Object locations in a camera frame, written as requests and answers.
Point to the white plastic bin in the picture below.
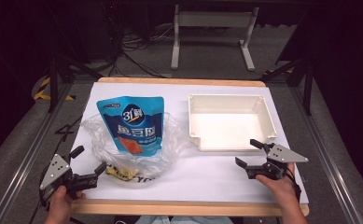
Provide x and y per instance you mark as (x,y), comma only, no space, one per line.
(230,123)

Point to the white metal table frame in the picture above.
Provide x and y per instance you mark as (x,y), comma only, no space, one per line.
(213,34)

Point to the clear plastic bag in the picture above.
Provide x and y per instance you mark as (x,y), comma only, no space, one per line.
(132,149)

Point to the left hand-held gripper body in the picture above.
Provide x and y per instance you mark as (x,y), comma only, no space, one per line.
(59,174)

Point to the black metal stand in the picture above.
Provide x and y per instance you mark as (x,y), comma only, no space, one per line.
(67,71)
(297,71)

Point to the blue snack pouch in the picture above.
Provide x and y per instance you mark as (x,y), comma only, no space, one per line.
(135,126)

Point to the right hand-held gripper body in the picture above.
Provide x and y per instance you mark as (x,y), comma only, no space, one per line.
(277,161)

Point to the person's right hand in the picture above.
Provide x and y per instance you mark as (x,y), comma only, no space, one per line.
(278,186)

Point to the person's left hand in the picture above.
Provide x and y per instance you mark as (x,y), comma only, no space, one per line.
(63,200)

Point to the white paper sheet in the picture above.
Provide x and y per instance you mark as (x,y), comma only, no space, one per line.
(201,174)

